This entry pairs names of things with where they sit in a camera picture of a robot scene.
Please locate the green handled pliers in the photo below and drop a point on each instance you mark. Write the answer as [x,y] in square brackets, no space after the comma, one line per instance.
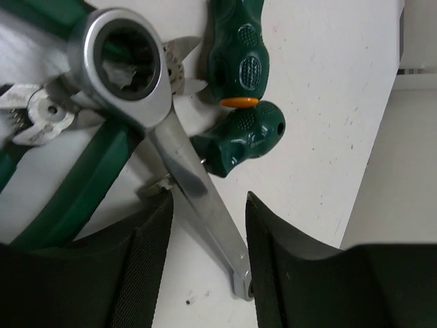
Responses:
[39,115]

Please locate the green screwdriver orange cap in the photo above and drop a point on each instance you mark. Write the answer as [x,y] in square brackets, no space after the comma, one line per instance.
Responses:
[238,60]

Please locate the large silver ratchet wrench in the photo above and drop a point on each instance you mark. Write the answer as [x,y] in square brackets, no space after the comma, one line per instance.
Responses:
[150,111]

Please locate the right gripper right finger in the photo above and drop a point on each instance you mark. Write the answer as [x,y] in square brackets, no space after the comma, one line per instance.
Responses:
[299,281]

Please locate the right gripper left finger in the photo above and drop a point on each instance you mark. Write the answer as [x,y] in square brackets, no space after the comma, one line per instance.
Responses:
[110,278]

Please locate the green stubby screwdriver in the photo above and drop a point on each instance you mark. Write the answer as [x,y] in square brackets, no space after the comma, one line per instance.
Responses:
[244,134]

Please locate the green handled cutters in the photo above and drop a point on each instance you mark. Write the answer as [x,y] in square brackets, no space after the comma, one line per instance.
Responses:
[53,232]

